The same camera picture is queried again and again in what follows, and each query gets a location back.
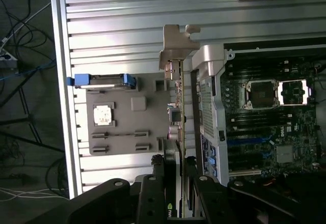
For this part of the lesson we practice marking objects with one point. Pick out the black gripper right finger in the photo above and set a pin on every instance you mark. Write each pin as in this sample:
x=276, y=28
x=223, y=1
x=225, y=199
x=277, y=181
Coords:
x=229, y=206

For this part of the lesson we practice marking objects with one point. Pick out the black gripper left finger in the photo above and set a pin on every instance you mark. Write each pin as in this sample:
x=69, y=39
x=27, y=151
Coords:
x=96, y=203

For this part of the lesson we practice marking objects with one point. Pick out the white expansion slot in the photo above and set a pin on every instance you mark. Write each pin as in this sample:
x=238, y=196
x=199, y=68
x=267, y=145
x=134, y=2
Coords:
x=244, y=173

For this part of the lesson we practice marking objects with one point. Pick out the blue expansion slot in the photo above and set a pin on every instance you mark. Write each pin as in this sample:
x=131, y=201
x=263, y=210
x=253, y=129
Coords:
x=249, y=140

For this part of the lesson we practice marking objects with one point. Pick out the silver chipset heatsink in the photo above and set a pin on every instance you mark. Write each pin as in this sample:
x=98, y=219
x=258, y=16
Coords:
x=284, y=154

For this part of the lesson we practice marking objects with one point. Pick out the grey parts rack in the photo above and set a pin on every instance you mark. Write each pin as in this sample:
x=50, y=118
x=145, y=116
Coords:
x=127, y=122

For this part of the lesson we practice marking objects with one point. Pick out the silver CPU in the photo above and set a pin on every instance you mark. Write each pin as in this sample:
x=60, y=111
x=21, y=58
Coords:
x=102, y=115

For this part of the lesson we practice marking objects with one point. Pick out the open black PC case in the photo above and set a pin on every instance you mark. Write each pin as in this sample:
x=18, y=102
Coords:
x=208, y=112

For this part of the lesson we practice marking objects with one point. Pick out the green motherboard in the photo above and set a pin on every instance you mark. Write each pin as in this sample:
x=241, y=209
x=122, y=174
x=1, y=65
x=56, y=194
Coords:
x=300, y=137

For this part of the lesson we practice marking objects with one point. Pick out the black floor tripod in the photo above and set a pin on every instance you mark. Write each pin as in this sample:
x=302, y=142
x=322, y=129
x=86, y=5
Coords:
x=28, y=122

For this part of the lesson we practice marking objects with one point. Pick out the CPU socket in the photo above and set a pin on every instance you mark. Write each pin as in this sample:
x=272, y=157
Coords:
x=262, y=94

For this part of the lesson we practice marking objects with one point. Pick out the hard disk in blue caddy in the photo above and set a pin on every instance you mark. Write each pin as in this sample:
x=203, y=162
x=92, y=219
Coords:
x=107, y=80

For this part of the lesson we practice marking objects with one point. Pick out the metal socket cover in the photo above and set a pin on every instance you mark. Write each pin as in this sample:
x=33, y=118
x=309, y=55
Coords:
x=295, y=93

